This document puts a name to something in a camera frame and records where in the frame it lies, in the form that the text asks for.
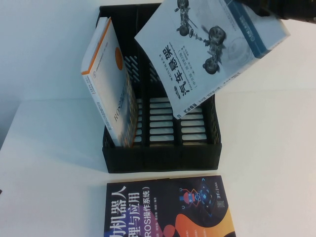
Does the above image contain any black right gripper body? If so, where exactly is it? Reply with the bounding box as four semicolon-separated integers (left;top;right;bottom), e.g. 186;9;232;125
281;0;316;22

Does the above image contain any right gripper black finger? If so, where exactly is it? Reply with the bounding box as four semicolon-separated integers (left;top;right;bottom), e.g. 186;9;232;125
236;0;282;18

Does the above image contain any white car suspension book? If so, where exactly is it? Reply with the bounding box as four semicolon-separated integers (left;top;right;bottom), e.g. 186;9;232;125
133;0;290;121

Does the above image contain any black plastic three-slot book stand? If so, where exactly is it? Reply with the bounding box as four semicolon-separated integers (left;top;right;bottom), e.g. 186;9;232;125
97;3;223;173

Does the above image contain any white orange ROS2 book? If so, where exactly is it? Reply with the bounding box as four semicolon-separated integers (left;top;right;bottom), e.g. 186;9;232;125
80;17;139;149

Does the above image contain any dark colourful robot ROS book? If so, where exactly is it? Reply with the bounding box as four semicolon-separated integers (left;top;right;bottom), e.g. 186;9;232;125
106;175;235;237

